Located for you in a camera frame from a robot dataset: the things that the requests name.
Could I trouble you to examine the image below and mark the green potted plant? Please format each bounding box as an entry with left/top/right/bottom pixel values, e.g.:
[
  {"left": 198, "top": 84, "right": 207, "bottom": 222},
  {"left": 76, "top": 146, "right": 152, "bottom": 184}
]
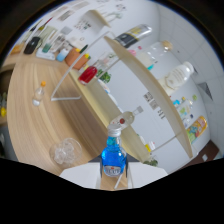
[{"left": 98, "top": 69, "right": 112, "bottom": 84}]

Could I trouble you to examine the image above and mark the ceiling air vent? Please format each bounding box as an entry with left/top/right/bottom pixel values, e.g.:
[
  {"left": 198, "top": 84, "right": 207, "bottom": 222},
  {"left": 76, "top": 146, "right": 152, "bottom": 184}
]
[{"left": 197, "top": 81, "right": 214, "bottom": 101}]

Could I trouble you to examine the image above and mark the white blue small bottle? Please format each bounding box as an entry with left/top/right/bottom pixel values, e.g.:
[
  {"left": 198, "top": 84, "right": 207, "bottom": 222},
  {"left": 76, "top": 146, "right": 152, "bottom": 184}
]
[{"left": 55, "top": 48, "right": 69, "bottom": 63}]

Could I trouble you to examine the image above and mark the small red liquid bottle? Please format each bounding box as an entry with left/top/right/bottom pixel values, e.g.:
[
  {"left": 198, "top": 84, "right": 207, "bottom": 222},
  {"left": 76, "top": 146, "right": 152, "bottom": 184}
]
[{"left": 78, "top": 60, "right": 101, "bottom": 85}]

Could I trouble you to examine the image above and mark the yellow red lidded cup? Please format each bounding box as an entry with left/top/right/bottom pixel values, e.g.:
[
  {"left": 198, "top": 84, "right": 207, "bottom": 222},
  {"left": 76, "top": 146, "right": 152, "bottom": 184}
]
[{"left": 144, "top": 140, "right": 157, "bottom": 153}]

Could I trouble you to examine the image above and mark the brown door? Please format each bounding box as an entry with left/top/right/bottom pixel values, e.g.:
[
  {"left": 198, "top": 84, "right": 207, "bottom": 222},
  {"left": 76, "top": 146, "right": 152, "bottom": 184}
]
[{"left": 186, "top": 139, "right": 221, "bottom": 168}]

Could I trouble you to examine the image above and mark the white milk bottle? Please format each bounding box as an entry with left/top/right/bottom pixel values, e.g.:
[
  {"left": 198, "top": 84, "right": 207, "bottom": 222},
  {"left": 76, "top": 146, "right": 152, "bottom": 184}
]
[{"left": 157, "top": 61, "right": 195, "bottom": 97}]

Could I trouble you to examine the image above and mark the two-tier wooden shelf rack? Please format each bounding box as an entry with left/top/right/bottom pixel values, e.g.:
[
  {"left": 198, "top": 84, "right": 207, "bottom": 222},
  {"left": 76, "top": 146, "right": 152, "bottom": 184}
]
[{"left": 49, "top": 30, "right": 194, "bottom": 164}]

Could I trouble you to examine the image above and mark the white tray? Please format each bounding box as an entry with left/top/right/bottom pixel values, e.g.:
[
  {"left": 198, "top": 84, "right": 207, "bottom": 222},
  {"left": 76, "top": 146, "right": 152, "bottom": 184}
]
[{"left": 35, "top": 46, "right": 58, "bottom": 61}]

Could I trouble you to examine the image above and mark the small blue liquid bottle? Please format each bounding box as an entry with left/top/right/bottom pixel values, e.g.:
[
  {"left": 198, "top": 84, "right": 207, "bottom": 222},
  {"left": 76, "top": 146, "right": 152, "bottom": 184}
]
[{"left": 100, "top": 123, "right": 128, "bottom": 178}]

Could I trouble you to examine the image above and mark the glass jar of limes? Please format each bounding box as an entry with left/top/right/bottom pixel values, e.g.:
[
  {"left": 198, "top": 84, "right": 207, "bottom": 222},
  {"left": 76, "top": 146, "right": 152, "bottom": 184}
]
[{"left": 143, "top": 158, "right": 159, "bottom": 168}]

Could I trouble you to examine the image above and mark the clear bottle orange cap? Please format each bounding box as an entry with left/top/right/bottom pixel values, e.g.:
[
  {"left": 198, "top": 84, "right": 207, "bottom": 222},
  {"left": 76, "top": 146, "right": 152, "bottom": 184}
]
[{"left": 31, "top": 80, "right": 47, "bottom": 107}]

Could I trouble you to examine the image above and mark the wooden wall shelf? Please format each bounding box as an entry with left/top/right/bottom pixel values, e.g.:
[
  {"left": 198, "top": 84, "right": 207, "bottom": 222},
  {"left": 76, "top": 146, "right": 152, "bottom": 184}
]
[{"left": 83, "top": 9, "right": 112, "bottom": 29}]

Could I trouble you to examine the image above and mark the glass cup with ice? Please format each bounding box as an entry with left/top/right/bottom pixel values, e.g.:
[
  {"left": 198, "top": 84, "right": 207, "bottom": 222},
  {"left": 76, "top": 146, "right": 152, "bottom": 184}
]
[{"left": 49, "top": 137, "right": 83, "bottom": 167}]

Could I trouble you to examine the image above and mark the orange basket with fruit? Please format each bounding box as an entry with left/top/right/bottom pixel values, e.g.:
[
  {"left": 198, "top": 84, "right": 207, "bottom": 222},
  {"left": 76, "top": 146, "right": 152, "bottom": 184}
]
[{"left": 64, "top": 46, "right": 92, "bottom": 71}]

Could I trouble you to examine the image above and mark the glass jar wooden lid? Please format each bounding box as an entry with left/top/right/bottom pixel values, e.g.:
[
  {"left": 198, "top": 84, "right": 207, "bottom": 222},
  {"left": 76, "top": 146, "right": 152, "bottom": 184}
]
[{"left": 138, "top": 40, "right": 174, "bottom": 71}]

